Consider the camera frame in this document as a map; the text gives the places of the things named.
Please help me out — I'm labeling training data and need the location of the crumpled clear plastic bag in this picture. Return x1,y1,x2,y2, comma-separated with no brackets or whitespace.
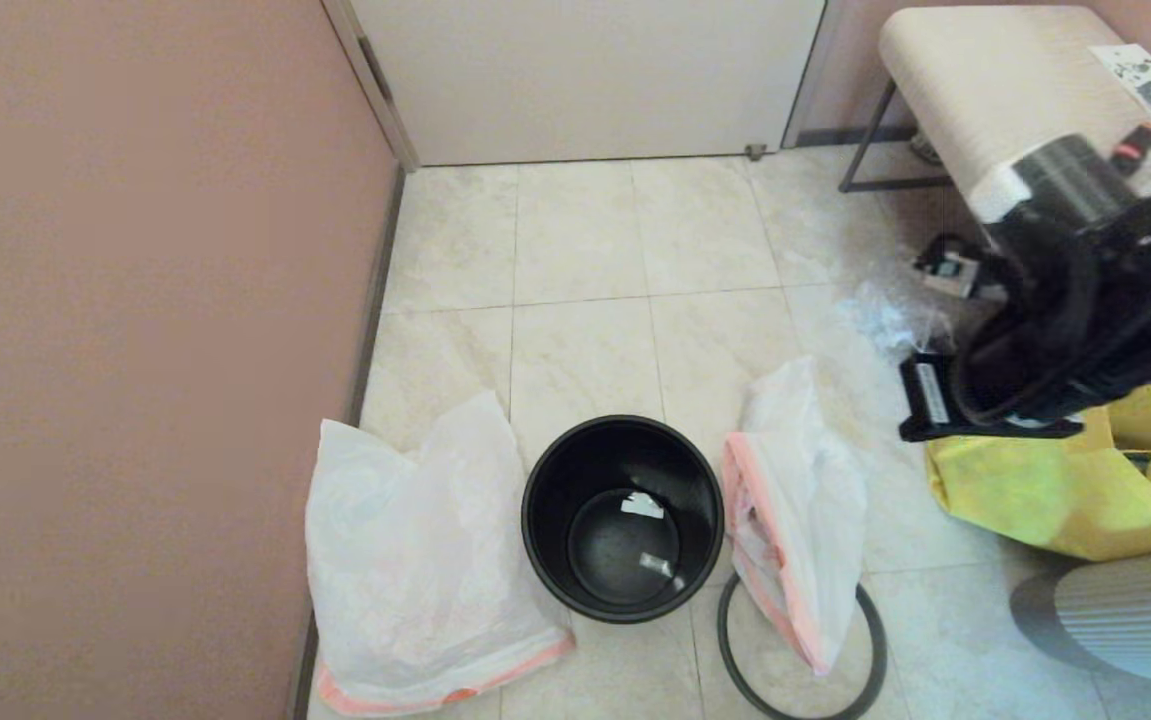
840,280,956,361

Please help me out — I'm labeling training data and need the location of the yellow shopping bag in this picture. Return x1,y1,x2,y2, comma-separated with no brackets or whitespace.
925,375,1151,561

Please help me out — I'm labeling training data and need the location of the grey door frame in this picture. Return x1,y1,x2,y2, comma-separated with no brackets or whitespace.
320,0,846,173

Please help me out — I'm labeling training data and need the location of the black orange marker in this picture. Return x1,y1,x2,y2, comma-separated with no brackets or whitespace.
1113,125,1151,176

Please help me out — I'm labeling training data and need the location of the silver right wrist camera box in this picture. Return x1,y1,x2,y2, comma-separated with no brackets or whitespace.
913,233,984,301

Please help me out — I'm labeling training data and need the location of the black metal table frame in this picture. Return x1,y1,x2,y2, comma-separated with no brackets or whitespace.
840,78,956,193

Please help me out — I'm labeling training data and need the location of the black bin ring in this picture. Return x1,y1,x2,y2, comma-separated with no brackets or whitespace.
717,572,887,720

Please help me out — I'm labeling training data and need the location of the white door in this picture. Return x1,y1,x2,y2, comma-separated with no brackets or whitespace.
348,0,826,167

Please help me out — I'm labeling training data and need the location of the white red plastic bag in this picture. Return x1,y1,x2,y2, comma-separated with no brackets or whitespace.
305,390,576,717

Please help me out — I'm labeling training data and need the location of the black round trash bin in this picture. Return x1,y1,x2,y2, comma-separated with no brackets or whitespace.
521,415,726,624

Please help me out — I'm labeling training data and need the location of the used translucent trash bag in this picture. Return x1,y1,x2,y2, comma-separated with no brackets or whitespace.
722,357,868,678

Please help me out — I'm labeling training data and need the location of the light wood-grain table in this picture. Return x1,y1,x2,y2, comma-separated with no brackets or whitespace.
880,5,1151,226

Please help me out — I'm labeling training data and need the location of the black and white booklet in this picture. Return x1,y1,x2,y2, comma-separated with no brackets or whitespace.
1090,42,1151,123

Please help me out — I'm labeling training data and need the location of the grey ribbed robot base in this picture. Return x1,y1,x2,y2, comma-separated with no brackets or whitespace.
1010,545,1151,686

